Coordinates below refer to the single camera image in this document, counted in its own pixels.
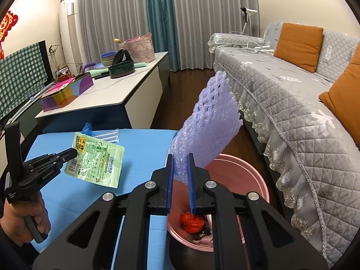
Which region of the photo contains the white floor lamp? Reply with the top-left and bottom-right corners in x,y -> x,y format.
231,6 -> 258,36

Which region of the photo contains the grey curtain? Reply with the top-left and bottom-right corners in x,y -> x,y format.
169,0 -> 259,71
72,0 -> 149,65

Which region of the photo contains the purple foam net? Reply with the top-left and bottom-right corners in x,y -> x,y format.
168,71 -> 244,181

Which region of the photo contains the clear plastic wrapper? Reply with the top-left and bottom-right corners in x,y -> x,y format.
94,128 -> 120,143

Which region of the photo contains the white marble coffee table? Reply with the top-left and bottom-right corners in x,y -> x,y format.
34,51 -> 171,134

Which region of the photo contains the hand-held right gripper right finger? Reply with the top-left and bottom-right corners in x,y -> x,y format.
188,153 -> 328,270

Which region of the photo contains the green checked cloth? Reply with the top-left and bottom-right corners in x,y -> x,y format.
0,42 -> 47,121

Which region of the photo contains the dark green bowl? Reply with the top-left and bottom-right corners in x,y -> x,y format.
108,60 -> 136,79

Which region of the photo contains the teal curtain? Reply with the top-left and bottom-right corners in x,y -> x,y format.
144,0 -> 180,72

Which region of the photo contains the white rod with blue ball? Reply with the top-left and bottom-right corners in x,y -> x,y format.
6,86 -> 54,121

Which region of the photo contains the white cable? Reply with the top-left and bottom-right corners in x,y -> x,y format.
231,31 -> 270,55

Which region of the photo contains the bamboo plant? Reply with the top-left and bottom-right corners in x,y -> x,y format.
48,44 -> 83,75

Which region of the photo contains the white standing air conditioner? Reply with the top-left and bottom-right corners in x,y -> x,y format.
59,0 -> 82,66

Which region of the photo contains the colourful tin box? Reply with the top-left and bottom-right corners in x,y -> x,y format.
39,72 -> 94,112

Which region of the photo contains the pink plastic basin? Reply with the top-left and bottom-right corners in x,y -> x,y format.
166,154 -> 270,253

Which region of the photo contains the small photo frame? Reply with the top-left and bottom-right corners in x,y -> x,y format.
55,65 -> 70,78

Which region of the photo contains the beige lace basket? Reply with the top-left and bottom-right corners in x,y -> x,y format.
119,32 -> 155,63

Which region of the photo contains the person's left forearm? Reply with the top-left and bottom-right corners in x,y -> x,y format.
0,225 -> 34,263

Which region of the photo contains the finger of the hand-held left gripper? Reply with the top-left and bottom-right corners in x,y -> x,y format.
30,155 -> 77,175
42,148 -> 78,162

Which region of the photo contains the pink paper sheet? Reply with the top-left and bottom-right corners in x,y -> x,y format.
46,79 -> 76,94

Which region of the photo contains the person's left hand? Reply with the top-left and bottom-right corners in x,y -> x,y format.
0,194 -> 51,244

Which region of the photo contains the green printed plastic pouch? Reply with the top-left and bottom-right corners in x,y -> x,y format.
64,131 -> 125,189

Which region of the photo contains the grey quilted sofa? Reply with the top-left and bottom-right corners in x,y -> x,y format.
207,22 -> 360,261

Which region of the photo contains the light green tray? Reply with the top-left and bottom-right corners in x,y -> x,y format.
93,62 -> 149,80

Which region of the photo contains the blue table cloth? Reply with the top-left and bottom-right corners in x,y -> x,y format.
24,128 -> 180,270

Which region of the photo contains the black television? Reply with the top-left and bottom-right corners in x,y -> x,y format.
0,40 -> 54,124

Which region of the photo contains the red wall ornament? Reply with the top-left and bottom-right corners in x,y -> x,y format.
0,11 -> 19,59

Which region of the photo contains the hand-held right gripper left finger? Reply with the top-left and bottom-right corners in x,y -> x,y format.
32,154 -> 173,270

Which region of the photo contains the orange cushion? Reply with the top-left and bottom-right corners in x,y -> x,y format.
273,22 -> 324,74
319,43 -> 360,147

